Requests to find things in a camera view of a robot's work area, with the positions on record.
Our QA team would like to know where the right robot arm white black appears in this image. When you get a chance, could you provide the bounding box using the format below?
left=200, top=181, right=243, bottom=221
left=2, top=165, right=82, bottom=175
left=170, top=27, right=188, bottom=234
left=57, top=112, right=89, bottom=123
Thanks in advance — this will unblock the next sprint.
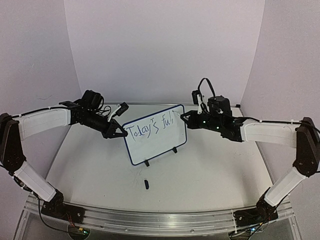
left=180, top=93, right=320, bottom=209

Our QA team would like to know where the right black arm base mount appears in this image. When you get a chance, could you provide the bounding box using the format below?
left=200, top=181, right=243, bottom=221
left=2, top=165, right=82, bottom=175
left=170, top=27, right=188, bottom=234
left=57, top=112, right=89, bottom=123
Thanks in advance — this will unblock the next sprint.
left=233, top=204, right=279, bottom=227

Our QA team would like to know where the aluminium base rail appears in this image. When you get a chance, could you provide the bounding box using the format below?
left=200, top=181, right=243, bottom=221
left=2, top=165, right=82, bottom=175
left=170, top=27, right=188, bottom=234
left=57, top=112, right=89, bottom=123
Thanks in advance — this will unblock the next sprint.
left=14, top=196, right=301, bottom=240

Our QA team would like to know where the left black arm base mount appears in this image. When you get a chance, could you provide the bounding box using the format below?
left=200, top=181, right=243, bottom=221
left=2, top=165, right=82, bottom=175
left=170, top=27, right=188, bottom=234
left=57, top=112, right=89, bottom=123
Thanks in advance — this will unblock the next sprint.
left=40, top=198, right=85, bottom=224

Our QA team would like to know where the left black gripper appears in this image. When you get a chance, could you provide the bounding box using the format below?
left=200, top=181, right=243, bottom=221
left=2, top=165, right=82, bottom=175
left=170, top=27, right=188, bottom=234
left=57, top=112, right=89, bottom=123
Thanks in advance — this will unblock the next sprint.
left=80, top=109, right=128, bottom=139

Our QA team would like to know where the right black whiteboard foot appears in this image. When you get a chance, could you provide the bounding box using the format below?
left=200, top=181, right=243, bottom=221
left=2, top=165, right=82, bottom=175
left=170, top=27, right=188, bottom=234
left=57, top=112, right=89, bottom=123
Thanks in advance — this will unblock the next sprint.
left=172, top=147, right=178, bottom=154

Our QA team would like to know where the right camera black cable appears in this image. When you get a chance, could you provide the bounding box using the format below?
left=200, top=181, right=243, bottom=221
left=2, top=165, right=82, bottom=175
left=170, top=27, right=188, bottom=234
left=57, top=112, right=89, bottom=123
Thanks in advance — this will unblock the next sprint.
left=198, top=77, right=217, bottom=98

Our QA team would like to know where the dark blue marker cap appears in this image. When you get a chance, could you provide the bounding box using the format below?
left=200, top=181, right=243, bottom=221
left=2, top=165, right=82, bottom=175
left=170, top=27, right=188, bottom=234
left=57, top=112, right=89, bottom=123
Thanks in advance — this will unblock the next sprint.
left=144, top=179, right=150, bottom=190

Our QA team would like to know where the left base cable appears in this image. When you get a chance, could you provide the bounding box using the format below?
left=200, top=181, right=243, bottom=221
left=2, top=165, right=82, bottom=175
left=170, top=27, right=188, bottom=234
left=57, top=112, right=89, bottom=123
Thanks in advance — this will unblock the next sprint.
left=38, top=204, right=86, bottom=236

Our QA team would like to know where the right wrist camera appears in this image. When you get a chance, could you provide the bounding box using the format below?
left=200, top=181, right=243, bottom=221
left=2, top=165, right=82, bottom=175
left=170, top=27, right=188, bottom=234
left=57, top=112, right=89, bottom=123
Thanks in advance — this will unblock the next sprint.
left=191, top=90, right=203, bottom=115

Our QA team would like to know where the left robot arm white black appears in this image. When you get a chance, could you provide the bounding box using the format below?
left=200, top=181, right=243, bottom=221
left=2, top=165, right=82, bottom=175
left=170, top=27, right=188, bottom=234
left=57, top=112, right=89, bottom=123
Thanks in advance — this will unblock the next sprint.
left=0, top=90, right=129, bottom=218

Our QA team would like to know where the blue framed whiteboard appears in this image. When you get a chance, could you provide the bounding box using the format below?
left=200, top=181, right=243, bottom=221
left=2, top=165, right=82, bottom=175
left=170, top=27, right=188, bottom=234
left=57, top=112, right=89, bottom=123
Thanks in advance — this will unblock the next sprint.
left=122, top=104, right=187, bottom=166

